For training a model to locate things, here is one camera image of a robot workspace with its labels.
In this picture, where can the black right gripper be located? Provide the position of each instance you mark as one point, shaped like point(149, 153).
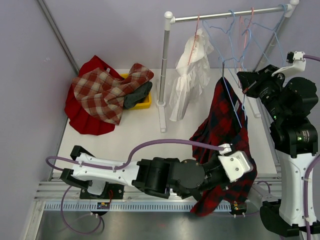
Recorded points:
point(252, 81)

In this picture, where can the dark red plaid skirt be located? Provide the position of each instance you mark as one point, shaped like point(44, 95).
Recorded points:
point(226, 124)

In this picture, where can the dark grey dotted skirt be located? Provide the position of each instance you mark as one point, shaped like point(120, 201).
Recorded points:
point(137, 96)

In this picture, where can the red beige checked skirt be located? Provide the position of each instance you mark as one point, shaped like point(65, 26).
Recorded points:
point(102, 96)

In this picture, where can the solid red skirt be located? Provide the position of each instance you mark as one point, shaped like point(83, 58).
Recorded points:
point(79, 119)

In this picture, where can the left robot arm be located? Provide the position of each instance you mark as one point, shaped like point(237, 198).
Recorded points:
point(157, 177)

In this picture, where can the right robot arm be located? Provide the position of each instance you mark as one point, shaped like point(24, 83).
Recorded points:
point(288, 102)

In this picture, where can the white pleated skirt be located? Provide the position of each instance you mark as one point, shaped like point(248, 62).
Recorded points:
point(192, 79)

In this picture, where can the pink hanger with white skirt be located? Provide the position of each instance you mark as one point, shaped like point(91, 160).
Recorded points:
point(194, 40)

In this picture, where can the metal clothes rack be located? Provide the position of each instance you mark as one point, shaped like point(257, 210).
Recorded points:
point(169, 20)

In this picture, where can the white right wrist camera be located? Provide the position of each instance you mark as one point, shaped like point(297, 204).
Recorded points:
point(297, 65)

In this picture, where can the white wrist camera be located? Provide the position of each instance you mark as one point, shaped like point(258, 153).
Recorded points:
point(234, 163)
point(297, 65)

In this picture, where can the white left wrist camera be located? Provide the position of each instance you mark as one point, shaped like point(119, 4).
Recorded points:
point(234, 163)

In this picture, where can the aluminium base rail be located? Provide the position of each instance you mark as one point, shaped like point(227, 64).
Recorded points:
point(54, 190)

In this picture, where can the slotted cable duct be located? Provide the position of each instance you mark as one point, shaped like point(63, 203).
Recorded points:
point(120, 206)

